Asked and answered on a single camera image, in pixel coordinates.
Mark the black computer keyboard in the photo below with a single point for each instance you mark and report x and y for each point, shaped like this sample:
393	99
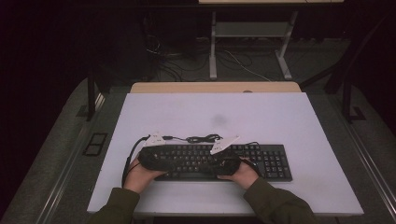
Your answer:
271	161

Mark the grey metal desk frame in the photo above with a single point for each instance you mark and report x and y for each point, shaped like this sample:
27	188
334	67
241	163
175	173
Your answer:
249	29

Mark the person's right hand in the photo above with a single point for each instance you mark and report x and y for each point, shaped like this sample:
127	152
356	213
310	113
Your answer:
246	179

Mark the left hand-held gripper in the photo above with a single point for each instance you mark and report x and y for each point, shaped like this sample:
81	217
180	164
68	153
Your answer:
155	158

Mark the metal floor rail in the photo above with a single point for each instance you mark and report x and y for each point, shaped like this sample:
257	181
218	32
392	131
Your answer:
367	158
62	180

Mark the wooden table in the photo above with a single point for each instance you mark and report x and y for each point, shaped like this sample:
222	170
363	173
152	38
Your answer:
202	87

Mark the person's left hand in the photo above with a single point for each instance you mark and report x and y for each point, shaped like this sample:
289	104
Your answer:
135	180

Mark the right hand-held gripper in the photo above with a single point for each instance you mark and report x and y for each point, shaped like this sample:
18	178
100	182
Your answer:
225	165

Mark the black metal stand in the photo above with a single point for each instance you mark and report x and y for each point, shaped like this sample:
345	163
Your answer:
347	93
91	99

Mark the black floor socket plate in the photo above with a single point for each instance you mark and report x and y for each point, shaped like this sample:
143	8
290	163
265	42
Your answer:
95	144

